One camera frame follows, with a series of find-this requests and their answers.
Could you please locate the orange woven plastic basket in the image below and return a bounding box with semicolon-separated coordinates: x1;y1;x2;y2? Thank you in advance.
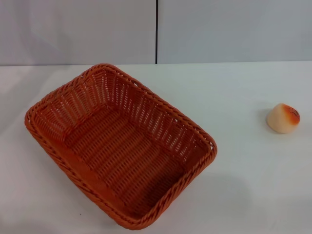
24;63;217;230

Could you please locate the toasted round bread bun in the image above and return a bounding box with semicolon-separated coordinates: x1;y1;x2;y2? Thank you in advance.
266;103;300;134

